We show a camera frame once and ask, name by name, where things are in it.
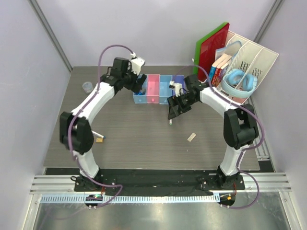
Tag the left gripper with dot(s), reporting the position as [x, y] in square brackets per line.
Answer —
[135, 86]

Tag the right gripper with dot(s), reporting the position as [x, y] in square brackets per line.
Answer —
[174, 101]

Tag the pink drawer box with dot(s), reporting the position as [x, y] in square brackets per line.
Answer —
[152, 90]

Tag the light blue drawer box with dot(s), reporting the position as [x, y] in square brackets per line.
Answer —
[141, 99]
[164, 91]

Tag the purple drawer box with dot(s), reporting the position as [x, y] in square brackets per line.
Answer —
[179, 79]

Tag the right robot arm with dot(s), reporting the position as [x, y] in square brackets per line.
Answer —
[239, 128]

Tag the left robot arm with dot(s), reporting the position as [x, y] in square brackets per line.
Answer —
[75, 131]

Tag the beige eraser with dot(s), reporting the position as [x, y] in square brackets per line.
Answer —
[191, 137]

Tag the green board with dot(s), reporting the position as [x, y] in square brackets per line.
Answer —
[200, 45]

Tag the red blue book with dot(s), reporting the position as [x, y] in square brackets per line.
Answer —
[215, 68]

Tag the blue capped white marker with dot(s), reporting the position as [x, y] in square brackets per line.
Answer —
[98, 135]

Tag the blue headphones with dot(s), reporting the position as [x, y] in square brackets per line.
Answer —
[239, 84]

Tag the red board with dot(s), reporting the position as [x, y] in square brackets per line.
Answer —
[211, 52]

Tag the blue rimmed clear folder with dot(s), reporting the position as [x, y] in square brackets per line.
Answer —
[231, 49]

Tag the white desk file organizer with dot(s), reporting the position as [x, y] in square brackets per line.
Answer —
[251, 58]

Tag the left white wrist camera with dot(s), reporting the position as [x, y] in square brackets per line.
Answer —
[136, 63]

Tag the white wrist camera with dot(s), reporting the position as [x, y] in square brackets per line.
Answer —
[176, 87]
[136, 63]

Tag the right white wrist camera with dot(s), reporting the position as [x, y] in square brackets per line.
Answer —
[176, 87]

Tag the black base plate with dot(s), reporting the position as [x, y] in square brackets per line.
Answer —
[158, 182]

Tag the perforated cable duct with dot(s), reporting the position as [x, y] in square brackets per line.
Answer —
[94, 199]

